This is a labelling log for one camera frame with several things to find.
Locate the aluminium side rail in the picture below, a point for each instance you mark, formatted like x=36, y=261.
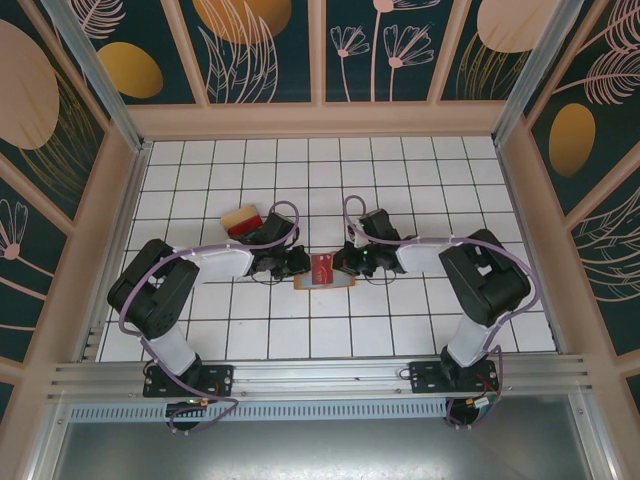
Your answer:
x=518, y=200

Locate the red card with gold print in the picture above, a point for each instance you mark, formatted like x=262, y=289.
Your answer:
x=322, y=270

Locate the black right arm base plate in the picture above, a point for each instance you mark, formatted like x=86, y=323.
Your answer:
x=425, y=377

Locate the grey metal sheet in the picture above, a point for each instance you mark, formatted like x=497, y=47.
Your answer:
x=320, y=450

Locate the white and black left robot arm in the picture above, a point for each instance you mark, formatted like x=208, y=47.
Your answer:
x=220, y=262

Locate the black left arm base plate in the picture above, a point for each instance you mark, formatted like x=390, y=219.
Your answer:
x=220, y=380

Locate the aluminium mounting rail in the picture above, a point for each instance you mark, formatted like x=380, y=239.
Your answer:
x=320, y=377

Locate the aluminium corner post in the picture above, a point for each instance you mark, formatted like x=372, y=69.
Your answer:
x=545, y=65
x=96, y=65

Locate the plain red card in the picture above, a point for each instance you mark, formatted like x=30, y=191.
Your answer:
x=245, y=229

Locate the tan leather card holder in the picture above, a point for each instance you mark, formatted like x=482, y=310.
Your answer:
x=302, y=282

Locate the green circuit board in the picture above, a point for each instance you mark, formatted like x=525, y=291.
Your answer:
x=485, y=404

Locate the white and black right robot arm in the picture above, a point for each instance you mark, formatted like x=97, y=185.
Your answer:
x=425, y=257

